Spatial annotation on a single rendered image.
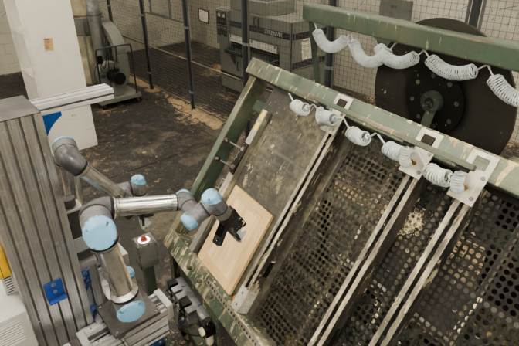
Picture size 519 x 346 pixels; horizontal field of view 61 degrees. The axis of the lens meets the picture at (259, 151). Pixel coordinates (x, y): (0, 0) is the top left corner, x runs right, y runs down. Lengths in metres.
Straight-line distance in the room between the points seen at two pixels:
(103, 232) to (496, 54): 1.71
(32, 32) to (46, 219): 3.99
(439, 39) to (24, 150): 1.81
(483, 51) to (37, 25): 4.81
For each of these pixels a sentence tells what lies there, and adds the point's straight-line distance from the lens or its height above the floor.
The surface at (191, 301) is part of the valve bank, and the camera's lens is 2.67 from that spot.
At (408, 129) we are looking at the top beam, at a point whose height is 1.89.
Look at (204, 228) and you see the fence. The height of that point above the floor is 1.03.
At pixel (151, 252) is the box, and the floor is 0.87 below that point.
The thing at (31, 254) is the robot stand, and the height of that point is 1.44.
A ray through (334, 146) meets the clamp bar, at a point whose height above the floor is 1.69.
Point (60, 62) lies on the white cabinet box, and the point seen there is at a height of 1.18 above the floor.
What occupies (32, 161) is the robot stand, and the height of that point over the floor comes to 1.84.
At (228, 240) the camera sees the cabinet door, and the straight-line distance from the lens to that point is 2.52.
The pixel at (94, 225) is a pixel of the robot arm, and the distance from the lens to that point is 1.73.
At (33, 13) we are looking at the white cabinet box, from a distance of 5.78.
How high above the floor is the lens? 2.63
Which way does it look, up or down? 27 degrees down
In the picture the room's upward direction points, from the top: 1 degrees counter-clockwise
